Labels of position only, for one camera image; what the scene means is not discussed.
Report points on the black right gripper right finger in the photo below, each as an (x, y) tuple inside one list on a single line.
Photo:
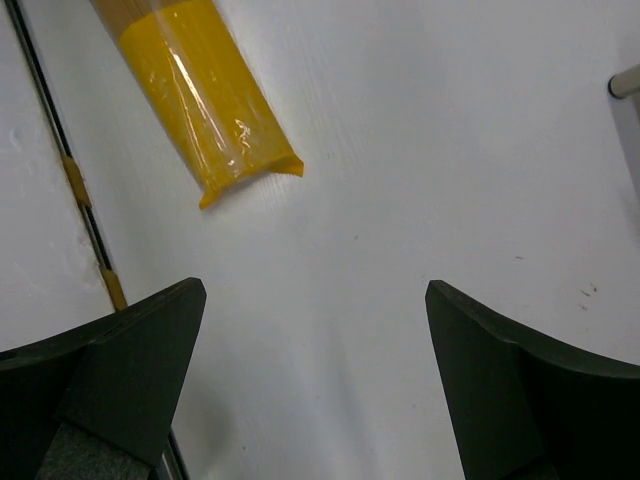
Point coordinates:
[(524, 405)]

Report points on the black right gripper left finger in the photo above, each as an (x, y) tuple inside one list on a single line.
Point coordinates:
[(98, 401)]

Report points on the white shelf leg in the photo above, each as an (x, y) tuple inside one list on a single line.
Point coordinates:
[(625, 84)]

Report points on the yellow spaghetti pack on table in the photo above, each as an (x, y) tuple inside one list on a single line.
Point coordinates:
[(195, 78)]

